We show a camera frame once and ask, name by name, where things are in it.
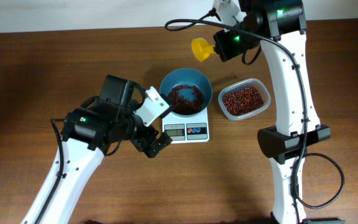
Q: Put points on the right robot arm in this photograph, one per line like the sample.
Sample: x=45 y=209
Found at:
x=279 y=29

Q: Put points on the red adzuki beans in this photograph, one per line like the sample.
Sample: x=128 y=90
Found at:
x=238 y=103

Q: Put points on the yellow plastic measuring scoop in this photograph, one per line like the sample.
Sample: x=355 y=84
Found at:
x=201 y=49

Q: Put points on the white digital kitchen scale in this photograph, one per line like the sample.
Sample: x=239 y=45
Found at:
x=184 y=129

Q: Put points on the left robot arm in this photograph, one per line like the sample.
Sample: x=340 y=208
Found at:
x=124 y=111

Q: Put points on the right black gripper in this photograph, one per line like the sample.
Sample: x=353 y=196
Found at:
x=217 y=47

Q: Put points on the blue plastic bowl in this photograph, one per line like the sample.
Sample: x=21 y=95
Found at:
x=189 y=91

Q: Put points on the clear plastic bean container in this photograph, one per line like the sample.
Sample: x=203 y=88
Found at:
x=252 y=82

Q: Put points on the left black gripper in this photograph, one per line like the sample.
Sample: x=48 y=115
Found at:
x=146 y=140

